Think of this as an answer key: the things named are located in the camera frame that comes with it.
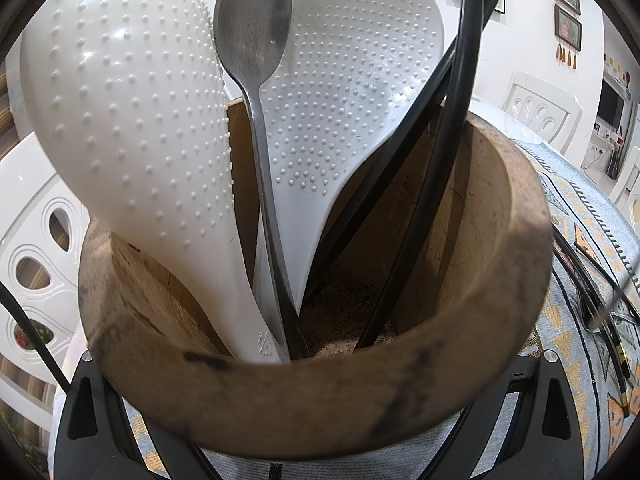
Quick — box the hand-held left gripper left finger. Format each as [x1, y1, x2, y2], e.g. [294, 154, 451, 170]
[54, 350, 221, 480]

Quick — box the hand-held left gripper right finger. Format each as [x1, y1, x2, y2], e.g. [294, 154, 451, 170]
[440, 350, 586, 480]

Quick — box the pile of black chopsticks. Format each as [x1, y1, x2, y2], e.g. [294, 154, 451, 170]
[550, 230, 640, 406]

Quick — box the wooden utensil holder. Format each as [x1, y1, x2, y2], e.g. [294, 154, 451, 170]
[78, 99, 555, 463]

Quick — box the metal spoon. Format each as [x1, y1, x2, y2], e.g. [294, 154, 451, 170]
[213, 0, 313, 361]

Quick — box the patterned blue table mat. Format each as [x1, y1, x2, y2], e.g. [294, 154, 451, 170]
[47, 140, 640, 480]

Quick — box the white dining chair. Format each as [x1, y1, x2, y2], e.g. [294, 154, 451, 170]
[0, 135, 93, 411]
[502, 71, 585, 153]
[607, 145, 640, 206]

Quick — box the large white rice paddle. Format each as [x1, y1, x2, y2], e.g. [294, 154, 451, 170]
[19, 0, 288, 365]

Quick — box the black television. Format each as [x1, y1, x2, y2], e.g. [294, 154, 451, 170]
[597, 80, 626, 128]

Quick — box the small white rice paddle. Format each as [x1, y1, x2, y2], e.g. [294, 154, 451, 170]
[252, 0, 447, 318]

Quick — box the black cable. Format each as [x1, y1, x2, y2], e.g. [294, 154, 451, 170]
[0, 280, 71, 391]

